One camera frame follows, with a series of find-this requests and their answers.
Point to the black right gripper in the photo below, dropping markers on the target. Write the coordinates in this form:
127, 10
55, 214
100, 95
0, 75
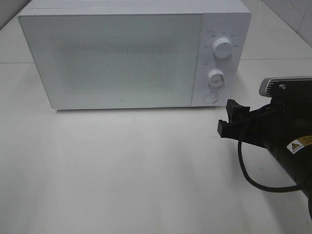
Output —
286, 122

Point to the white round door button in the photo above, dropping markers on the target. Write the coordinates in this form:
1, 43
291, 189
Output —
210, 97

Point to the white microwave knob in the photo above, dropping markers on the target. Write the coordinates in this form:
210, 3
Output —
222, 47
216, 78

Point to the white microwave door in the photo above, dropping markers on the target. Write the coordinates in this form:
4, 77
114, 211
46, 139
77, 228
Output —
125, 61

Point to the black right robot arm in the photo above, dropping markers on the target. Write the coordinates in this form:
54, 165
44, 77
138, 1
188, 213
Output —
297, 164

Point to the white microwave oven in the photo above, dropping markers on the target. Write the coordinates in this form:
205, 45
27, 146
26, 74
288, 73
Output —
230, 18

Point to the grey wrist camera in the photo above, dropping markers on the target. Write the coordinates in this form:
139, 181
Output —
271, 87

